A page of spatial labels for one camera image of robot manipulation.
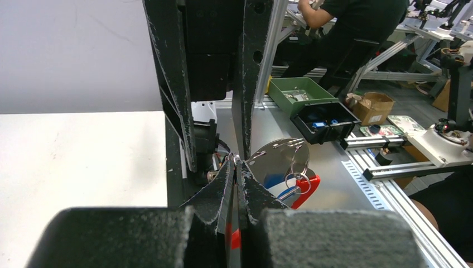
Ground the cardboard box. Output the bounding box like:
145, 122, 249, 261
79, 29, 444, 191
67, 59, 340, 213
350, 92, 395, 126

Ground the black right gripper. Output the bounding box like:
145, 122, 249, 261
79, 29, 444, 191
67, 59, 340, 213
142, 1, 274, 172

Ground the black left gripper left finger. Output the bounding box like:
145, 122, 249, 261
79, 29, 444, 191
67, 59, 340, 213
27, 161, 235, 267

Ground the silver key organiser plate with rings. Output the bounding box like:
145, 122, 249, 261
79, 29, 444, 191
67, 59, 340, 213
206, 137, 321, 268

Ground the black plastic bin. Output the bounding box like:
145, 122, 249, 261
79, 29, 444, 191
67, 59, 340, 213
290, 102, 361, 145

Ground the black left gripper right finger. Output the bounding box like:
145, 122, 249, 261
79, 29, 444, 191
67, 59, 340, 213
236, 161, 425, 267

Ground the green plastic bin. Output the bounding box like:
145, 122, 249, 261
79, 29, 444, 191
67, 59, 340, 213
268, 77, 337, 116

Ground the white machine on rail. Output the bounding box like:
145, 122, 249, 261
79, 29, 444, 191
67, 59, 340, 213
340, 40, 473, 182

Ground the person in dark shirt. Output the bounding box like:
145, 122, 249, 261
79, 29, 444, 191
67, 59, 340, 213
281, 0, 409, 78

